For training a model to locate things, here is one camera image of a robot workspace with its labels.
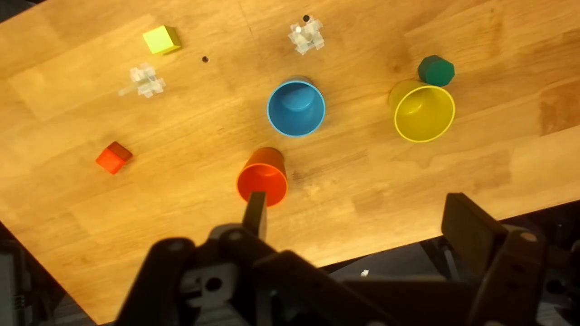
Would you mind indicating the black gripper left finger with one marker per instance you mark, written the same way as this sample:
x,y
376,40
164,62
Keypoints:
x,y
229,272

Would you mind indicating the yellow plastic cup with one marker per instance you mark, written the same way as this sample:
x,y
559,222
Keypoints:
x,y
423,115

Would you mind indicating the orange plastic cup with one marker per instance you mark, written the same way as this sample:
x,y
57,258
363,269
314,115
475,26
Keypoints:
x,y
263,173

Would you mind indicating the dark green block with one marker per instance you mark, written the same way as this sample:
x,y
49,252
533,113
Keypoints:
x,y
436,69

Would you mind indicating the red cube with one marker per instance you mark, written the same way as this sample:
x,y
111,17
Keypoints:
x,y
113,158

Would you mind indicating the blue plastic cup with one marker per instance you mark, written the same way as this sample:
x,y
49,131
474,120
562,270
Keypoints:
x,y
296,115

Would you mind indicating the white plastic jack toy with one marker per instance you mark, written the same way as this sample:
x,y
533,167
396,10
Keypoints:
x,y
146,82
305,39

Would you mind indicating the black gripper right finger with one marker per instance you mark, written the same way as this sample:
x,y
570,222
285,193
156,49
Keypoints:
x,y
508,260

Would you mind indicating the yellow-green cube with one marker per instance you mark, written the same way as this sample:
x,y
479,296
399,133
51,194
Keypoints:
x,y
160,40

